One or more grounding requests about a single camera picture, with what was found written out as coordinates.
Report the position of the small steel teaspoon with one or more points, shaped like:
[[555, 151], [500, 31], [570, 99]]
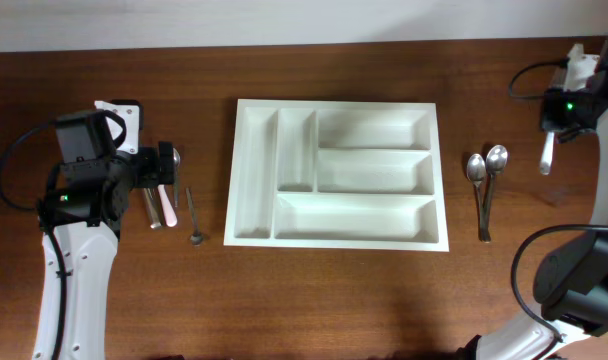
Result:
[[196, 237], [176, 183]]

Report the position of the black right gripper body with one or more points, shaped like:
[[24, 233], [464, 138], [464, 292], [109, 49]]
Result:
[[563, 114]]

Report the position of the steel fork angled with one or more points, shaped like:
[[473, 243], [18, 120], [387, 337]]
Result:
[[546, 158]]

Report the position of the small steel teaspoon lower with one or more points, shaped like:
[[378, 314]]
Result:
[[196, 237]]

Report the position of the steel tablespoon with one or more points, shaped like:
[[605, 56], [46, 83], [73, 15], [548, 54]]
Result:
[[496, 161], [476, 173]]

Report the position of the small steel teaspoon upper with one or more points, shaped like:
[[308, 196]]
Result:
[[176, 183]]

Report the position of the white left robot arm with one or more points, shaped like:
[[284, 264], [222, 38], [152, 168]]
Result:
[[81, 215]]

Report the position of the pink plastic knife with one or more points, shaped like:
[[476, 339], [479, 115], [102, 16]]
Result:
[[169, 214]]

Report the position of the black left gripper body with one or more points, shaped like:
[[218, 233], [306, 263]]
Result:
[[145, 169]]

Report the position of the white cutlery tray organizer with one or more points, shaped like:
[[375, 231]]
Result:
[[331, 174]]

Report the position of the steel tongs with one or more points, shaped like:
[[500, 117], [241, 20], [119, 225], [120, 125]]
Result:
[[151, 209]]

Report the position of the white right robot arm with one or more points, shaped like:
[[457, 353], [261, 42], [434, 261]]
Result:
[[571, 283]]

